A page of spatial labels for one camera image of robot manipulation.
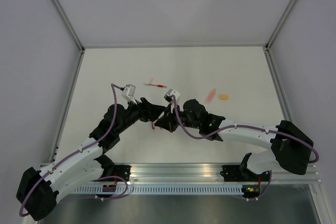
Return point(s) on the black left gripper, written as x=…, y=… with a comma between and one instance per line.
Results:
x=148, y=112

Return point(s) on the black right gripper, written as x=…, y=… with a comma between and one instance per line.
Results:
x=167, y=120

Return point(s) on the translucent orange highlighter marker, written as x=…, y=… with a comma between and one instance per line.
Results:
x=210, y=96

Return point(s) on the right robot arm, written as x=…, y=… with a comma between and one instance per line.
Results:
x=285, y=145

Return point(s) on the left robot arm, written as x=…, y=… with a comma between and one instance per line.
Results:
x=40, y=190

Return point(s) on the red gel pen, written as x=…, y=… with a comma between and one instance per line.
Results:
x=155, y=85

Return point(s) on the yellow marker cap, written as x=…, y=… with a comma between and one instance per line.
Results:
x=223, y=97

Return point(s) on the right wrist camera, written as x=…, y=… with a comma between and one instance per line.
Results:
x=172, y=97

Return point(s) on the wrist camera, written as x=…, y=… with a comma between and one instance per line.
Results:
x=128, y=93
x=172, y=97

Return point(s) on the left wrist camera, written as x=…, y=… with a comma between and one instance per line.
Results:
x=128, y=93

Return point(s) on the aluminium mounting rail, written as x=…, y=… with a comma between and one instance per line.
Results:
x=208, y=173

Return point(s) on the white slotted cable duct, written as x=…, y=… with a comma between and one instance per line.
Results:
x=147, y=189

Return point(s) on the left aluminium frame post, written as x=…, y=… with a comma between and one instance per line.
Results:
x=67, y=24

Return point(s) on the aluminium frame post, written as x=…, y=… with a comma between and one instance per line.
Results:
x=284, y=16
x=67, y=24

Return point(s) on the right aluminium frame post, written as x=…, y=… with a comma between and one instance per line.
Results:
x=284, y=16

